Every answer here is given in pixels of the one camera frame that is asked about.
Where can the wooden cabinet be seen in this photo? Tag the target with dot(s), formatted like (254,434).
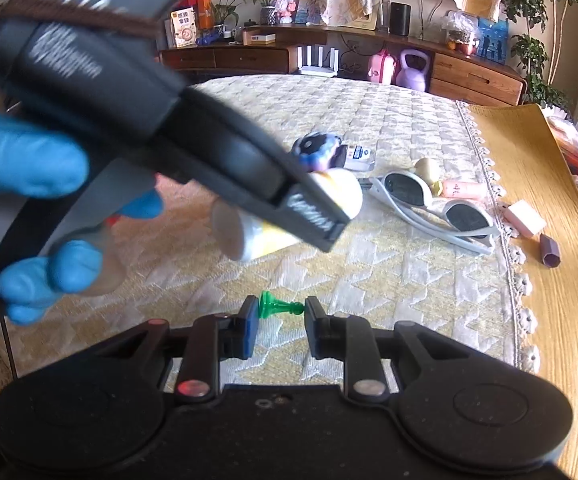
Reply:
(469,71)

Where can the pink tube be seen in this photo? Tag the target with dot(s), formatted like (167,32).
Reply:
(461,189)

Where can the yellow and white bottle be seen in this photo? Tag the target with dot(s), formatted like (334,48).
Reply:
(341,191)

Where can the person's left hand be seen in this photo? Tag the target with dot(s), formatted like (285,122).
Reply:
(24,155)

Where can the orange box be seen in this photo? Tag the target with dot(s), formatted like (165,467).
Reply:
(203,10)

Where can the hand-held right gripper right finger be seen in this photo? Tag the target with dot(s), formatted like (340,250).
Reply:
(314,331)

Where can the tall green plant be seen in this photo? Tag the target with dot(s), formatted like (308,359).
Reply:
(534,10)

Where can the green chess pawn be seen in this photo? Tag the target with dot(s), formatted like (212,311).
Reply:
(274,306)

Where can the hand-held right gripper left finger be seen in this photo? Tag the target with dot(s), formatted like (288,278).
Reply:
(249,332)

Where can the purple kettlebell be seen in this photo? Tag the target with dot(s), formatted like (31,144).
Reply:
(413,72)

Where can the purple and blue toy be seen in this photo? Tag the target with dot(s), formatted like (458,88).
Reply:
(319,147)

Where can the white router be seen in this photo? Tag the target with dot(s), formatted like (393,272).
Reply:
(316,61)

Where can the small blue white box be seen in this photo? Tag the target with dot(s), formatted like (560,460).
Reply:
(360,156)

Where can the plastic bag with fruit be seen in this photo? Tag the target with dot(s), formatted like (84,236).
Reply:
(458,30)

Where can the blue photo frame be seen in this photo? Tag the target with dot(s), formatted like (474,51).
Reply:
(493,37)

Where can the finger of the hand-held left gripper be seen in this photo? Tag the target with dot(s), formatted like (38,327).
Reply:
(314,217)

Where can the white sunglasses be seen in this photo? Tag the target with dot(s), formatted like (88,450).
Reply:
(409,187)

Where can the black speaker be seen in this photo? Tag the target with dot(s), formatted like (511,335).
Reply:
(400,17)

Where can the cream garlic toy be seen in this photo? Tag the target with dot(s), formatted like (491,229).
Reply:
(426,169)

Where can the white flat box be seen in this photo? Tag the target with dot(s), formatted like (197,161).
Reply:
(259,37)

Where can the printed snack box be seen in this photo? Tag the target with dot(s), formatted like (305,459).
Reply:
(185,27)

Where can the pink block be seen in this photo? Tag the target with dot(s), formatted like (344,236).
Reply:
(524,216)

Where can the small leafy plant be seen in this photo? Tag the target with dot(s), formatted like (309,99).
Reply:
(225,12)

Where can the brown hexagonal tube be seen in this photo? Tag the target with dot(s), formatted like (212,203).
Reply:
(549,252)

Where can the white quilted tablecloth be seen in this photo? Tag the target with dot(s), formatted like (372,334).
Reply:
(369,280)

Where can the pink small case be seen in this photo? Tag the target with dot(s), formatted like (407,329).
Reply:
(383,67)

